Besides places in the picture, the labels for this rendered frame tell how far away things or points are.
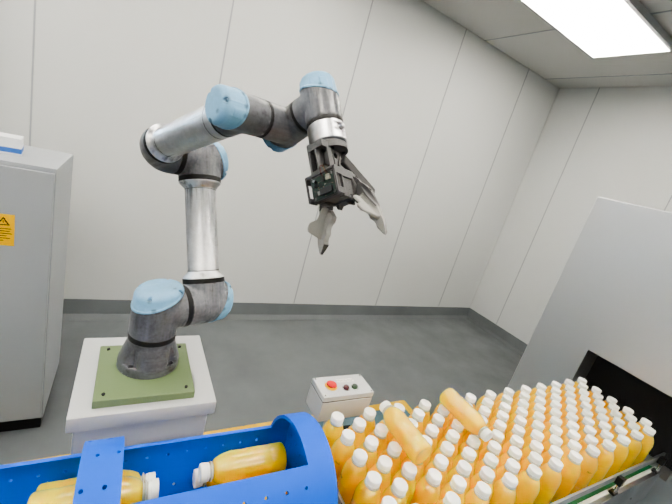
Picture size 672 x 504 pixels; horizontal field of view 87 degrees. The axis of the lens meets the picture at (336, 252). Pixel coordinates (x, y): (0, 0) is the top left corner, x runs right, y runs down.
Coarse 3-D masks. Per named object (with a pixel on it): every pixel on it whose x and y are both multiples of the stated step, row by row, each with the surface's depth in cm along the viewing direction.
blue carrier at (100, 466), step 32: (288, 416) 86; (96, 448) 64; (128, 448) 77; (160, 448) 81; (192, 448) 85; (224, 448) 89; (288, 448) 95; (320, 448) 78; (0, 480) 68; (32, 480) 70; (96, 480) 59; (160, 480) 82; (256, 480) 68; (288, 480) 71; (320, 480) 74
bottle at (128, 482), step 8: (128, 480) 65; (136, 480) 66; (56, 488) 61; (64, 488) 61; (72, 488) 61; (128, 488) 64; (136, 488) 64; (144, 488) 66; (32, 496) 58; (40, 496) 58; (48, 496) 59; (56, 496) 59; (64, 496) 59; (72, 496) 60; (128, 496) 63; (136, 496) 64; (144, 496) 65
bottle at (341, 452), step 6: (336, 444) 103; (342, 444) 102; (348, 444) 101; (336, 450) 102; (342, 450) 101; (348, 450) 101; (354, 450) 103; (336, 456) 101; (342, 456) 101; (348, 456) 101; (336, 462) 101; (342, 462) 101; (336, 468) 102; (336, 474) 102
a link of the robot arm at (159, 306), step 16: (144, 288) 90; (160, 288) 91; (176, 288) 93; (144, 304) 87; (160, 304) 88; (176, 304) 91; (192, 304) 95; (144, 320) 88; (160, 320) 89; (176, 320) 92; (144, 336) 89; (160, 336) 91
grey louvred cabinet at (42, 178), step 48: (0, 192) 149; (48, 192) 157; (0, 240) 155; (48, 240) 163; (0, 288) 161; (48, 288) 171; (0, 336) 168; (48, 336) 183; (0, 384) 176; (48, 384) 200
